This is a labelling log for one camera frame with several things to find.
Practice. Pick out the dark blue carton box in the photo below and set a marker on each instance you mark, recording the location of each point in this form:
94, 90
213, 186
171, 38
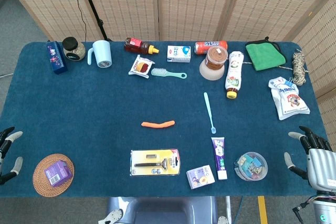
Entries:
56, 58

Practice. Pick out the yellow floor tape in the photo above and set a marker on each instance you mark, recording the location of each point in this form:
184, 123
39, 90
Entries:
262, 209

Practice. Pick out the brown sauce bottle yellow cap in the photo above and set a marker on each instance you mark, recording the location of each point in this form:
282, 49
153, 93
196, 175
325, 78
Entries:
137, 46

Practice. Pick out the yellow razor blister pack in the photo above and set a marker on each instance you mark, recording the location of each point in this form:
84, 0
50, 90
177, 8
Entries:
155, 163

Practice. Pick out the blue binder clip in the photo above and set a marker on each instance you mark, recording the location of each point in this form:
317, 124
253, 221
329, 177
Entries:
290, 82

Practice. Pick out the light blue mug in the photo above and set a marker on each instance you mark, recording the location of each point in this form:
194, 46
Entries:
103, 52

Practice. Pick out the white blue milk carton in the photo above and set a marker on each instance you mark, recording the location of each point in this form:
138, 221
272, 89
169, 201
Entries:
179, 54

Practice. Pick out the clear tub of clips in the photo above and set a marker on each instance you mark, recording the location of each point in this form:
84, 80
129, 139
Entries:
250, 166

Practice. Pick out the mint green hair brush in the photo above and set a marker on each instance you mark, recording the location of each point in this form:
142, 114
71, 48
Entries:
160, 72

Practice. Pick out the white food bag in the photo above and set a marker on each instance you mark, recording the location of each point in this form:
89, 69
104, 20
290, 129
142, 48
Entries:
288, 100

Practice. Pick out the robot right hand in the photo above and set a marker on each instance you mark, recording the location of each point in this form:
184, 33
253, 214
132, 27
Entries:
321, 166

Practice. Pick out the white table leg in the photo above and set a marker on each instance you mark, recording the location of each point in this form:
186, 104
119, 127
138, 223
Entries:
229, 207

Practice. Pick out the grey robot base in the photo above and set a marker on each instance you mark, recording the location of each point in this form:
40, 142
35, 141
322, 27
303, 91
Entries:
162, 211

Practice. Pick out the glass jar black lid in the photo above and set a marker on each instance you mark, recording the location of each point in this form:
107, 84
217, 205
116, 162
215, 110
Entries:
74, 51

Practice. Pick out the bamboo folding screen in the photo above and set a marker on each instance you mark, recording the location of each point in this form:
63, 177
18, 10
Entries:
183, 3

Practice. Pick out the woven round coaster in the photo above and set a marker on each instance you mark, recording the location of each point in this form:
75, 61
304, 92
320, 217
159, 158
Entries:
40, 182

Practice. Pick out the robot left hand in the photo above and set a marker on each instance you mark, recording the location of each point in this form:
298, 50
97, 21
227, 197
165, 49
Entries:
15, 135

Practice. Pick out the white snack packet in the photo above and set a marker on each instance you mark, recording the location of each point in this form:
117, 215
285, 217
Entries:
141, 67

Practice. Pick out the small purple snack packet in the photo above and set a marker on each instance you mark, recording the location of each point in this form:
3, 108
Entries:
200, 177

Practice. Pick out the clear jar brown contents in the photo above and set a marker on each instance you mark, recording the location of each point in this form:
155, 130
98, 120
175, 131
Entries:
216, 57

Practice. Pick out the orange drink can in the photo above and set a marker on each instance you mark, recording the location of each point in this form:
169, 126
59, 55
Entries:
207, 44

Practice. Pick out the beige bowl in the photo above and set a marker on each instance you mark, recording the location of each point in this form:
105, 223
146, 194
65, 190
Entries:
211, 74

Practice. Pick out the purple toothpaste tube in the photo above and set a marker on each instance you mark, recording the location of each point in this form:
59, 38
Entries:
219, 155

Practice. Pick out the small purple box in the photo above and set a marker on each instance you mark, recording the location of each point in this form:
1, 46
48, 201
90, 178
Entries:
57, 173

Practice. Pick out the white drink bottle yellow cap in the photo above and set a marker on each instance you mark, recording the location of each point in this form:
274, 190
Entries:
234, 73

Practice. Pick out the blue table cover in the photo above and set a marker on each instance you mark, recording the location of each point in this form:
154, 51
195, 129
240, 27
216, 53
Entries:
92, 108

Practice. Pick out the light blue toothbrush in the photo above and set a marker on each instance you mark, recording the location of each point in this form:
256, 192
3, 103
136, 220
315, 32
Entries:
208, 110

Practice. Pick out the green cloth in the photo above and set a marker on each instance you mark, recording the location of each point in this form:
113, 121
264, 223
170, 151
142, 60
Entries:
263, 56

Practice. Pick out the black stand pole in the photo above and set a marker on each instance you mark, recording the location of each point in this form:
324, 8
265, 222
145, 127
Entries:
92, 6

